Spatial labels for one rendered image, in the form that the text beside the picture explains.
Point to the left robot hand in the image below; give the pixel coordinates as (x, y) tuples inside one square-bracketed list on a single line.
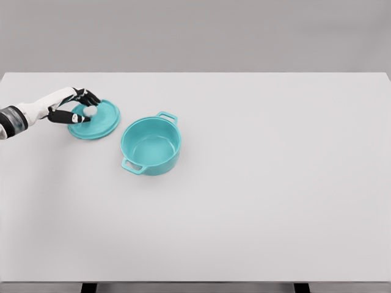
[(58, 98)]

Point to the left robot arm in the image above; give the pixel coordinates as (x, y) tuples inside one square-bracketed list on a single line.
[(18, 117)]

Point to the teal pot lid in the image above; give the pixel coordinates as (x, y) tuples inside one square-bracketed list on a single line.
[(100, 122)]

